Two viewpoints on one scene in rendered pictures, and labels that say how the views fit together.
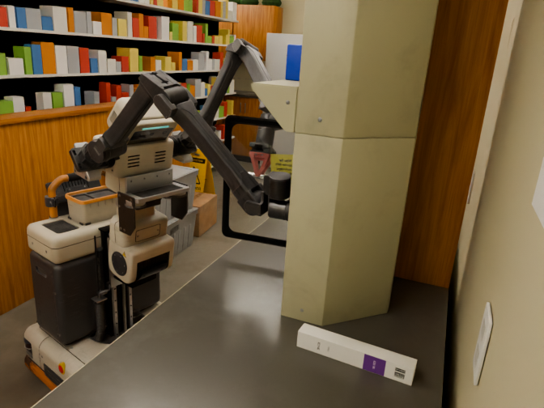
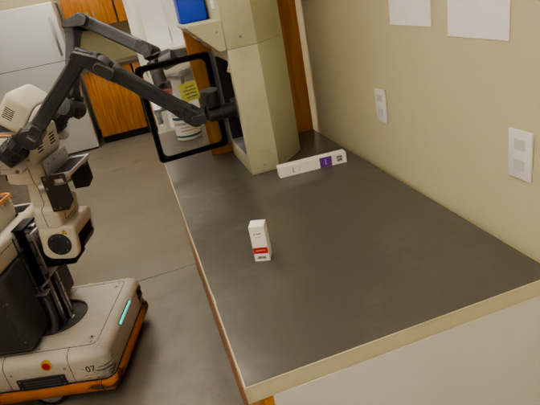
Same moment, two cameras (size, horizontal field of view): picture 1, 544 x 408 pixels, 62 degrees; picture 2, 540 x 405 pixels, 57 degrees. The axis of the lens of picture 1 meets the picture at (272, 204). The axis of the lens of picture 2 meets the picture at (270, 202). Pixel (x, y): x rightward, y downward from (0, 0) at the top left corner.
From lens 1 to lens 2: 102 cm
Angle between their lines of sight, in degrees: 31
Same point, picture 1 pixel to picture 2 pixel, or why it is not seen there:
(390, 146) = (275, 42)
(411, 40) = not seen: outside the picture
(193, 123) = (130, 76)
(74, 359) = (54, 351)
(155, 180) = (59, 158)
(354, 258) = (280, 118)
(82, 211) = not seen: outside the picture
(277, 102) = (210, 34)
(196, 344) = (232, 202)
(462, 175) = (297, 54)
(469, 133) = (292, 26)
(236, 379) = (274, 198)
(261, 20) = not seen: outside the picture
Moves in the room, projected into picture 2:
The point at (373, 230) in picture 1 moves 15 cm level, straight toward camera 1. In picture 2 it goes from (282, 97) to (300, 103)
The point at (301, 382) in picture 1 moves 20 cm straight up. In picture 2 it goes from (303, 184) to (294, 129)
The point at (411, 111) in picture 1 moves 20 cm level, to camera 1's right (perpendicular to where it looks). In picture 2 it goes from (276, 18) to (316, 8)
